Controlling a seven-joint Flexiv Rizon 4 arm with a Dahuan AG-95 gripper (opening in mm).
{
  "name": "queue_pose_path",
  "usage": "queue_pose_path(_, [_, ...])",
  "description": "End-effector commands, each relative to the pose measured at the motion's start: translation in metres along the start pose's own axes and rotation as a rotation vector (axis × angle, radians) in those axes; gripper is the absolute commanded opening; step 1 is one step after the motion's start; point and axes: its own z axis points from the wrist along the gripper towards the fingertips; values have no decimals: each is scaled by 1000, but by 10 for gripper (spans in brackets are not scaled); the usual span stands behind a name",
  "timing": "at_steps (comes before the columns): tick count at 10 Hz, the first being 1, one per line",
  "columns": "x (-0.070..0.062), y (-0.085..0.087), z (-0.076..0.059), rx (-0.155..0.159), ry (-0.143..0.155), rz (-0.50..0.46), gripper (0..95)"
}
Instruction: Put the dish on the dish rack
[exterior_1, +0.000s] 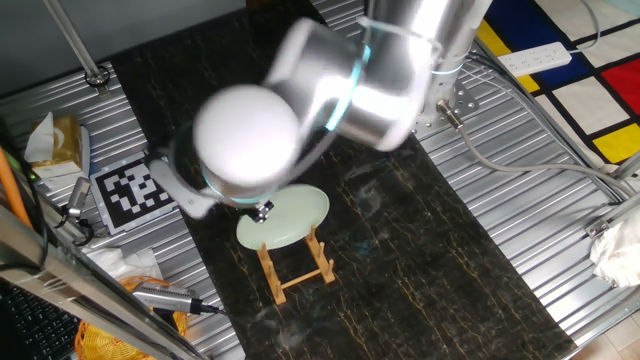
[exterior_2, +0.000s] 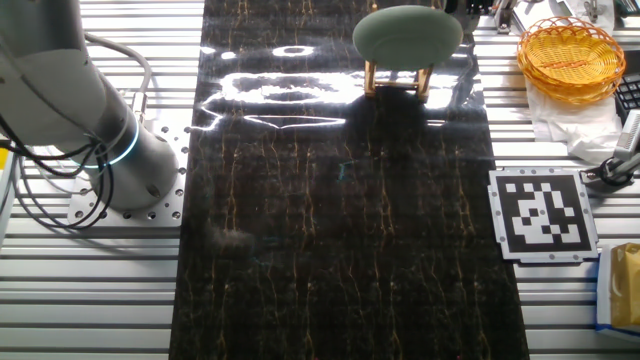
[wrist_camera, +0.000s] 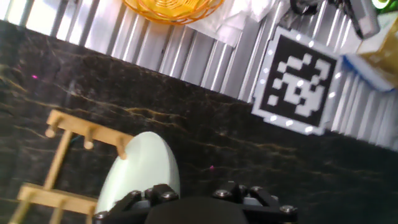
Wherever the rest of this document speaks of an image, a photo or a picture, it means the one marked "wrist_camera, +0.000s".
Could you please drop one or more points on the yellow wicker basket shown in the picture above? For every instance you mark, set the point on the yellow wicker basket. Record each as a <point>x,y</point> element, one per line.
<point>174,11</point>

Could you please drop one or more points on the black white marker board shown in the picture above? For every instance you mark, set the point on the black white marker board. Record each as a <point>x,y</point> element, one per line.
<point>298,81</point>

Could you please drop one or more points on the silver depth camera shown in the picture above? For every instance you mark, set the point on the silver depth camera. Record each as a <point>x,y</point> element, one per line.
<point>363,18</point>

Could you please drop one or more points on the wooden dish rack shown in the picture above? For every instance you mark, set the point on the wooden dish rack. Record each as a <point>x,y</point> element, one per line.
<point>56,161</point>

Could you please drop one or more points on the golden tissue box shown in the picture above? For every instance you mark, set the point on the golden tissue box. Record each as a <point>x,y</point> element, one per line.
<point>384,49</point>

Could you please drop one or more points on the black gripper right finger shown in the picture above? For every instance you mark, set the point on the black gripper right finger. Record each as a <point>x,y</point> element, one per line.
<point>261,199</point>

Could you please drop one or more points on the pale green round dish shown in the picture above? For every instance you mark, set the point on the pale green round dish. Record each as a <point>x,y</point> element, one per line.
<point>146,161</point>

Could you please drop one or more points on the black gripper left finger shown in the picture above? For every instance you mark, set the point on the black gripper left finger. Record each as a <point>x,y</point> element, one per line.
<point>161,194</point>

